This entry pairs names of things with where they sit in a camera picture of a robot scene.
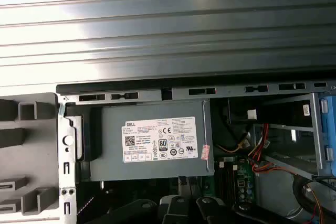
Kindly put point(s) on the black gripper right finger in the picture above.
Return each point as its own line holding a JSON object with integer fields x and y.
{"x": 223, "y": 213}

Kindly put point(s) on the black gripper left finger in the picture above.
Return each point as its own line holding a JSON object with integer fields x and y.
{"x": 181, "y": 211}

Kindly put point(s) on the black RAM slot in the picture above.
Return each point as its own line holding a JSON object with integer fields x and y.
{"x": 220, "y": 182}
{"x": 229, "y": 182}

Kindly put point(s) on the green motherboard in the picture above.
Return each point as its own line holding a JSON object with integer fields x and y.
{"x": 244, "y": 174}

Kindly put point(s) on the grey power supply unit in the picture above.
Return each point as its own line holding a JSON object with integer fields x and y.
{"x": 110, "y": 142}

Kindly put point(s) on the black open PC case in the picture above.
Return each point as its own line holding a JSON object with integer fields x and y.
{"x": 183, "y": 83}

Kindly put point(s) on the silver metal drive cage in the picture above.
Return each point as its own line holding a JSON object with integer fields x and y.
{"x": 316, "y": 119}

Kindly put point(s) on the blue plastic cage latch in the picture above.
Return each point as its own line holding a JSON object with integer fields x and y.
{"x": 329, "y": 129}

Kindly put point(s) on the grey parts rack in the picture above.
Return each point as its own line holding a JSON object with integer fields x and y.
{"x": 44, "y": 134}

